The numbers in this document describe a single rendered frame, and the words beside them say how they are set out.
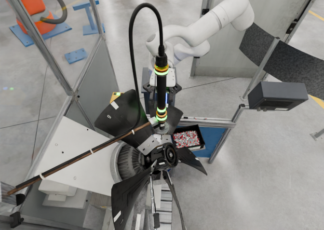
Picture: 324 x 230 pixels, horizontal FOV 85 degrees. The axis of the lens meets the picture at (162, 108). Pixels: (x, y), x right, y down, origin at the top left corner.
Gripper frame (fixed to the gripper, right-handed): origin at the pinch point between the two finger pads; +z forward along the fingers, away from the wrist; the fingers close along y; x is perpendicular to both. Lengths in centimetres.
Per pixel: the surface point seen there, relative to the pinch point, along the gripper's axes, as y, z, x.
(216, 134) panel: -45, -35, -86
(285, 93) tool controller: -71, -31, -27
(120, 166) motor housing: 19.1, 14.2, -35.0
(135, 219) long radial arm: 9, 35, -37
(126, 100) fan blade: 15.3, -5.0, -7.6
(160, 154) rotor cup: -0.1, 11.0, -24.7
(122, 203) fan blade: 10.9, 32.9, -15.0
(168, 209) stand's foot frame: -7, 16, -142
